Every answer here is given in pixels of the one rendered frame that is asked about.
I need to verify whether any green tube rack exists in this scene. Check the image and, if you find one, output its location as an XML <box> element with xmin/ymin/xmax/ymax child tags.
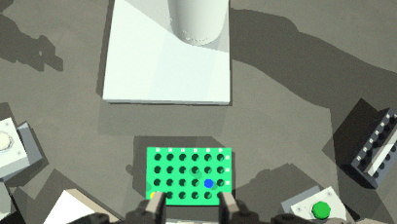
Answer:
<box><xmin>146</xmin><ymin>147</ymin><xmax>232</xmax><ymax>205</ymax></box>

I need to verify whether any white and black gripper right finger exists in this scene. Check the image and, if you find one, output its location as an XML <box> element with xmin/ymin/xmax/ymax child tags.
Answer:
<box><xmin>219</xmin><ymin>192</ymin><xmax>316</xmax><ymax>224</ymax></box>

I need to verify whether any white benchtop mixer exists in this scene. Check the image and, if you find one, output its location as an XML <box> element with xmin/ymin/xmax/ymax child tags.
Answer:
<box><xmin>281</xmin><ymin>185</ymin><xmax>386</xmax><ymax>224</ymax></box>

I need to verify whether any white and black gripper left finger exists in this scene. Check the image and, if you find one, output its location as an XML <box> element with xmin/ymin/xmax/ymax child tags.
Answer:
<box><xmin>65</xmin><ymin>192</ymin><xmax>166</xmax><ymax>224</ymax></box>

